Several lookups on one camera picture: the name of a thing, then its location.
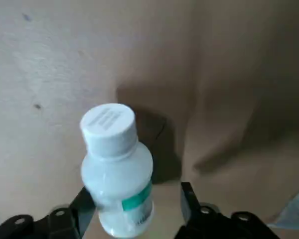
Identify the teal bandage roll clear bag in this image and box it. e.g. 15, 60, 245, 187
271, 185, 299, 229

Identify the white disinfectant bottle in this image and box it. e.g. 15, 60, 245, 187
79, 103, 155, 239

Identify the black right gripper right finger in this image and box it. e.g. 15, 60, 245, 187
173, 181, 282, 239

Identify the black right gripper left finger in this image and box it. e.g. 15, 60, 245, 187
0, 185, 98, 239

